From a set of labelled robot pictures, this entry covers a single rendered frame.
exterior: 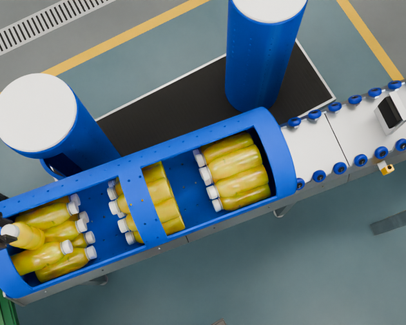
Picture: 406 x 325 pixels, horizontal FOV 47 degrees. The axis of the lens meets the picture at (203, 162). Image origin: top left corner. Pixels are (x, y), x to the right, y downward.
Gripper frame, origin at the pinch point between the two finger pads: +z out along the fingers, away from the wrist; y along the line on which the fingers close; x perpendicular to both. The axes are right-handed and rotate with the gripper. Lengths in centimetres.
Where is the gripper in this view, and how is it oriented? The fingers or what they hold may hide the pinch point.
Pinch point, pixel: (4, 231)
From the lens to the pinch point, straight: 128.8
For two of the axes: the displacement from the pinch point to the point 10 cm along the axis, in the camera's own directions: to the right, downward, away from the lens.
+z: 0.2, 2.6, 9.6
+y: -3.5, -9.0, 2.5
